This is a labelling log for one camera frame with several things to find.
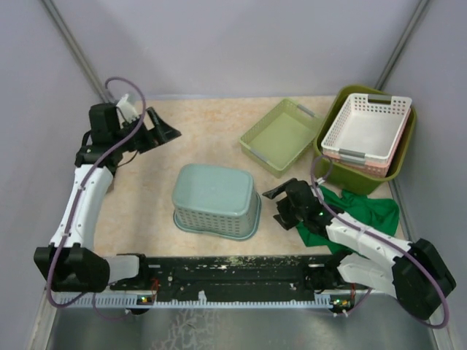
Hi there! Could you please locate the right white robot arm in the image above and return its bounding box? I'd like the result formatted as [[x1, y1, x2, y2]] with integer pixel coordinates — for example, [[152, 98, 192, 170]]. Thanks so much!
[[263, 178, 457, 321]]

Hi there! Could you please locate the aluminium frame post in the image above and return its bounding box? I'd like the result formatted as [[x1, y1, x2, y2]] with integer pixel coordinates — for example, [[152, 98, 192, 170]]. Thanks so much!
[[39, 0, 113, 102], [374, 0, 431, 90]]

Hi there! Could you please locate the left aluminium frame post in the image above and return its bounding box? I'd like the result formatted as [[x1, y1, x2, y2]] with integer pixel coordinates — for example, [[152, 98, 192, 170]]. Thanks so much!
[[39, 0, 113, 102]]

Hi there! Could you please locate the purple cable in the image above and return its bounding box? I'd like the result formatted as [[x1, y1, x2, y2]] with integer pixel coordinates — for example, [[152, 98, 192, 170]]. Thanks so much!
[[309, 155, 451, 330], [46, 76, 147, 322]]

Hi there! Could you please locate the green cloth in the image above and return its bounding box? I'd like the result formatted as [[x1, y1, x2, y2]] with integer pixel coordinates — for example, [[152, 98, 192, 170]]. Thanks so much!
[[296, 186, 400, 254]]

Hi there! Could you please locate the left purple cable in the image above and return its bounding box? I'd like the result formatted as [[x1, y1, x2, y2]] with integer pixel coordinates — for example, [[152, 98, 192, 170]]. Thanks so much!
[[46, 76, 147, 322]]

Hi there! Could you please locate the right aluminium frame post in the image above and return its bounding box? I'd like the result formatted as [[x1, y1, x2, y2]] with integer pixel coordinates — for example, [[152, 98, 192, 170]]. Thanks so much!
[[374, 0, 431, 90]]

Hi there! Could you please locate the white perforated basket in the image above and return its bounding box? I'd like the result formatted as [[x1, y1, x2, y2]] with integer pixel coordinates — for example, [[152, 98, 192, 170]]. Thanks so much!
[[321, 93, 412, 166]]

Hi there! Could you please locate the teal perforated plastic basket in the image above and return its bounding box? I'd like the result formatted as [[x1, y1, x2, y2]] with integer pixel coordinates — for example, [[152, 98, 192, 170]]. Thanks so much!
[[171, 163, 261, 241]]

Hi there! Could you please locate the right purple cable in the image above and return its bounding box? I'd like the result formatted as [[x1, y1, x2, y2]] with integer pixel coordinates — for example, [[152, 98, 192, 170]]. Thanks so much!
[[309, 155, 451, 330]]

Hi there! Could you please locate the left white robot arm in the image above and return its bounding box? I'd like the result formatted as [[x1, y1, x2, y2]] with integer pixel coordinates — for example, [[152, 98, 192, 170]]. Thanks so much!
[[34, 104, 182, 293]]

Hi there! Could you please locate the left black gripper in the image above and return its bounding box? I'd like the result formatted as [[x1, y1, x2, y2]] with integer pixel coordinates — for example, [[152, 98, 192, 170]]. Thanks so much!
[[113, 106, 181, 154]]

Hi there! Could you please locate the pink perforated basket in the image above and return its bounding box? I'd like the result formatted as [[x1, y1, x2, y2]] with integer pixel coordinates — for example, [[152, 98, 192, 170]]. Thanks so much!
[[321, 104, 411, 177]]

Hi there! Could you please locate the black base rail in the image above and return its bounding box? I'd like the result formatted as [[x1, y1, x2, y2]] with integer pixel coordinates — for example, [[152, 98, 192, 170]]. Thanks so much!
[[110, 253, 351, 302]]

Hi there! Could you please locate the white slotted cable duct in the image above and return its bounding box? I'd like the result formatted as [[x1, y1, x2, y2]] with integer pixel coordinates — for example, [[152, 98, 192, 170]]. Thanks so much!
[[53, 291, 352, 310]]

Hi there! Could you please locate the light green shallow basket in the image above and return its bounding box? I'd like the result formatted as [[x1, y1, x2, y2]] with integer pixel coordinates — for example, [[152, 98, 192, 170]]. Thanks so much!
[[239, 98, 323, 178]]

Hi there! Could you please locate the olive green large tub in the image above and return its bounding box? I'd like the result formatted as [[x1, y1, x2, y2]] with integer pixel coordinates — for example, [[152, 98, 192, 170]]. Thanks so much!
[[313, 85, 417, 195]]

